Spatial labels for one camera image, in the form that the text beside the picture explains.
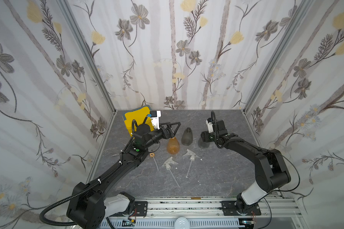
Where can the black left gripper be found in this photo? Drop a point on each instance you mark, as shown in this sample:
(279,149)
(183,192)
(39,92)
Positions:
(169,134)

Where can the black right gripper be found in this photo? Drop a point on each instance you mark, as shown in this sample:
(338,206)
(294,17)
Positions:
(206,136)

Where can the grey translucent spray bottle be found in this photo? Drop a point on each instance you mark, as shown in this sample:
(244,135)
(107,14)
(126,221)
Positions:
(187,137)

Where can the amber spray bottle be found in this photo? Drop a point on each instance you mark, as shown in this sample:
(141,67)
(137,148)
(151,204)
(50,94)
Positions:
(173,146)

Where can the clear spray nozzle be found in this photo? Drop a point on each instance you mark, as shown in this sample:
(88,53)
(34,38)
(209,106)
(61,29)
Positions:
(192,156)
(168,165)

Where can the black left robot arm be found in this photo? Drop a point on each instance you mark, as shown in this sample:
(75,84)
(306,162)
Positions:
(91,205)

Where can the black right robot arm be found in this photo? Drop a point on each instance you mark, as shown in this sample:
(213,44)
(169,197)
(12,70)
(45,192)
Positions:
(271,171)

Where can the amber tipped spray nozzle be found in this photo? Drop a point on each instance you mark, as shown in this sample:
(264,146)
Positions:
(152,155)

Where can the yellow plastic storage box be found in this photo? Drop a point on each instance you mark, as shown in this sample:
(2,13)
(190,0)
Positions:
(138,114)

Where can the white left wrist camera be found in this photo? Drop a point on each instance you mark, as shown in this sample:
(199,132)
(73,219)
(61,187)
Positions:
(154,117)

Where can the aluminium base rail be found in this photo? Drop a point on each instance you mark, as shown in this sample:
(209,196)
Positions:
(272,212)

